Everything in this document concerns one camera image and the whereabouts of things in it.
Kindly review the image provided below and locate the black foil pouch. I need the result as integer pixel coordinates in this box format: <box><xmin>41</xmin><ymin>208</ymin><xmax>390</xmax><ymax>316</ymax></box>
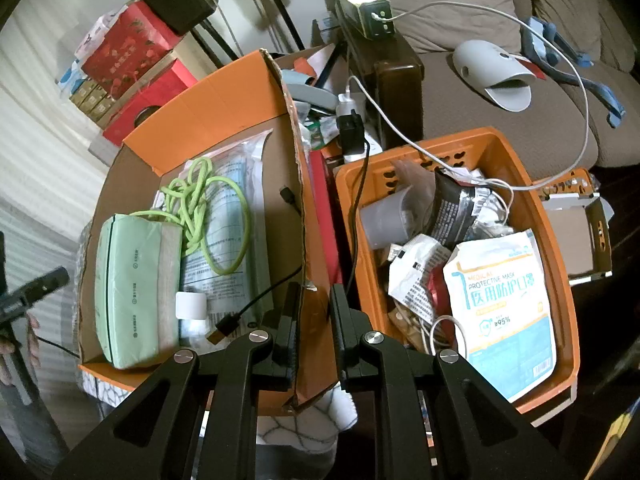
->
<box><xmin>426</xmin><ymin>169</ymin><xmax>491</xmax><ymax>250</ymax></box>

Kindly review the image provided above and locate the white charging cable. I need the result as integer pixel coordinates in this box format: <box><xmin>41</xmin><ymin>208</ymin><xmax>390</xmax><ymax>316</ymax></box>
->
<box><xmin>344</xmin><ymin>0</ymin><xmax>592</xmax><ymax>194</ymax></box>

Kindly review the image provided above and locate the red gift box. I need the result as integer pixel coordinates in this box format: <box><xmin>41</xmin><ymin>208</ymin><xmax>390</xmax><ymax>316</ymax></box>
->
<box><xmin>81</xmin><ymin>0</ymin><xmax>182</xmax><ymax>99</ymax></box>

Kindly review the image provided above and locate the orange cardboard box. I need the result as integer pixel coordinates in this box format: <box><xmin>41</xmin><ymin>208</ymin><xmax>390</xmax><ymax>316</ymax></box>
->
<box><xmin>78</xmin><ymin>51</ymin><xmax>337</xmax><ymax>416</ymax></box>

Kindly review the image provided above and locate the bright lamp power bank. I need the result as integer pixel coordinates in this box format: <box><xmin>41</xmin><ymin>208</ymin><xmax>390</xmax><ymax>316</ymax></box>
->
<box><xmin>337</xmin><ymin>0</ymin><xmax>395</xmax><ymax>40</ymax></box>

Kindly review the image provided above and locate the green tissue pack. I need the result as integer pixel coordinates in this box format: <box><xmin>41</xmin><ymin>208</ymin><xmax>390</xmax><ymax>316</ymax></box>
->
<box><xmin>94</xmin><ymin>214</ymin><xmax>182</xmax><ymax>370</ymax></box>

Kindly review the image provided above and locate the white slipper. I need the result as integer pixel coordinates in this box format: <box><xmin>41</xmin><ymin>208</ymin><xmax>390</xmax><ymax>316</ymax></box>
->
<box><xmin>452</xmin><ymin>39</ymin><xmax>536</xmax><ymax>113</ymax></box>

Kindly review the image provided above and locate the white printed paper packet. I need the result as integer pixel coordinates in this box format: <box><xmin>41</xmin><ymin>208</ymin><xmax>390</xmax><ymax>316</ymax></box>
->
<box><xmin>387</xmin><ymin>234</ymin><xmax>451</xmax><ymax>325</ymax></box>

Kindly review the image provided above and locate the person left hand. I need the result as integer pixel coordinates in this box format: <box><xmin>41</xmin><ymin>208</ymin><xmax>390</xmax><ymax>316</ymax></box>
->
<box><xmin>1</xmin><ymin>313</ymin><xmax>40</xmax><ymax>386</ymax></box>

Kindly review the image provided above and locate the red collection cookie box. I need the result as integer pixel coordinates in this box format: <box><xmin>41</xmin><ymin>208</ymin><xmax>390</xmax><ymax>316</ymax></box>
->
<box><xmin>102</xmin><ymin>60</ymin><xmax>198</xmax><ymax>146</ymax></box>

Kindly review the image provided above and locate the small open cardboard box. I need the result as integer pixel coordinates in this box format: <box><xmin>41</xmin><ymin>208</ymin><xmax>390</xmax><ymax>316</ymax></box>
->
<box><xmin>538</xmin><ymin>168</ymin><xmax>614</xmax><ymax>286</ymax></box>

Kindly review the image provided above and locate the black wall charger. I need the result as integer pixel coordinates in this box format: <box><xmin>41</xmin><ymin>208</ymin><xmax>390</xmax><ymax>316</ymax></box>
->
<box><xmin>336</xmin><ymin>110</ymin><xmax>364</xmax><ymax>155</ymax></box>

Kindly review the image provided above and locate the orange plastic basket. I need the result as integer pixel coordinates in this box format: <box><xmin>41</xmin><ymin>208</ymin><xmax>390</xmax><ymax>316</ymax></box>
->
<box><xmin>334</xmin><ymin>127</ymin><xmax>580</xmax><ymax>426</ymax></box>

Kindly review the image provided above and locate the grey patterned plush blanket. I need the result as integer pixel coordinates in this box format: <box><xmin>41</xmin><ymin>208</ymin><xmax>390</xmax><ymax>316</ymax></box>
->
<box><xmin>79</xmin><ymin>368</ymin><xmax>359</xmax><ymax>461</ymax></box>

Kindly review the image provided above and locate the white protective mask package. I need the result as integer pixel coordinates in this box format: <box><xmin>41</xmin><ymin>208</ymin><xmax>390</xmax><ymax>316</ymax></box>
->
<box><xmin>442</xmin><ymin>230</ymin><xmax>556</xmax><ymax>402</ymax></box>

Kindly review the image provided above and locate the clear plastic document bag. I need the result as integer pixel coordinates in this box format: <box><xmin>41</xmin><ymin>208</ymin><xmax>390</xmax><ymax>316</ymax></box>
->
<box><xmin>178</xmin><ymin>130</ymin><xmax>273</xmax><ymax>354</ymax></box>

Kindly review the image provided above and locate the brown fabric sofa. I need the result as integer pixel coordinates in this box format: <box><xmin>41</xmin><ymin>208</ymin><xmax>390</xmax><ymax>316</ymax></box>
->
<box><xmin>319</xmin><ymin>0</ymin><xmax>640</xmax><ymax>181</ymax></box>

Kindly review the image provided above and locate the grey plastic cup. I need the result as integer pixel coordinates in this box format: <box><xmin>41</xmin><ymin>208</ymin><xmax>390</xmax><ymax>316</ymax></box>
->
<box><xmin>360</xmin><ymin>186</ymin><xmax>416</xmax><ymax>249</ymax></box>

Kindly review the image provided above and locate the cluttered open cardboard box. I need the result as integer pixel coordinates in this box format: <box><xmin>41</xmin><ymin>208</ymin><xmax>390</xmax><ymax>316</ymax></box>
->
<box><xmin>276</xmin><ymin>41</ymin><xmax>347</xmax><ymax>151</ymax></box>

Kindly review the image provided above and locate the dark wooden sofa armrest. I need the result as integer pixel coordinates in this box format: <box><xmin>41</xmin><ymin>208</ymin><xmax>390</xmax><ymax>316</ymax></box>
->
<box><xmin>342</xmin><ymin>25</ymin><xmax>424</xmax><ymax>142</ymax></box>

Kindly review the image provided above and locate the neon green braided cable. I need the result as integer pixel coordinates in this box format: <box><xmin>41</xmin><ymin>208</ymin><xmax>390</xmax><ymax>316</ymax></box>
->
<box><xmin>130</xmin><ymin>156</ymin><xmax>254</xmax><ymax>276</ymax></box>

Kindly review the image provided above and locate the black usb cable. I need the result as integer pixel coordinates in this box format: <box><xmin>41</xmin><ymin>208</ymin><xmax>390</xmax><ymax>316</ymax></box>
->
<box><xmin>207</xmin><ymin>114</ymin><xmax>371</xmax><ymax>346</ymax></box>

